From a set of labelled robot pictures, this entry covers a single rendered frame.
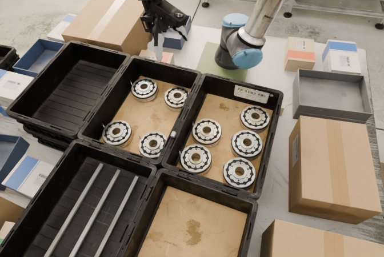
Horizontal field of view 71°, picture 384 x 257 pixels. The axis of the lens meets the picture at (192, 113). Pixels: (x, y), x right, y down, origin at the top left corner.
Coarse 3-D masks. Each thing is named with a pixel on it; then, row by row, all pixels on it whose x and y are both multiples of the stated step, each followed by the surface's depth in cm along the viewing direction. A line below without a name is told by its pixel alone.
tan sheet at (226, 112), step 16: (208, 96) 106; (208, 112) 102; (224, 112) 102; (272, 112) 101; (224, 128) 97; (240, 128) 97; (224, 144) 94; (224, 160) 90; (256, 160) 90; (208, 176) 87; (256, 176) 87
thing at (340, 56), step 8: (328, 40) 128; (336, 40) 127; (328, 48) 126; (336, 48) 124; (344, 48) 124; (352, 48) 124; (328, 56) 124; (336, 56) 121; (344, 56) 121; (352, 56) 121; (328, 64) 122; (336, 64) 118; (344, 64) 118; (352, 64) 118; (336, 72) 117; (344, 72) 116; (352, 72) 115; (360, 72) 115
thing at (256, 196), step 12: (240, 84) 96; (252, 84) 96; (192, 96) 94; (276, 108) 90; (276, 120) 87; (180, 132) 86; (168, 156) 81; (168, 168) 79; (180, 168) 79; (264, 168) 79; (204, 180) 76; (216, 180) 76; (264, 180) 76; (240, 192) 74; (252, 192) 74
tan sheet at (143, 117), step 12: (168, 84) 111; (132, 96) 108; (120, 108) 105; (132, 108) 104; (144, 108) 104; (156, 108) 104; (132, 120) 101; (144, 120) 101; (156, 120) 101; (168, 120) 101; (144, 132) 98; (168, 132) 97; (132, 144) 95; (156, 144) 95
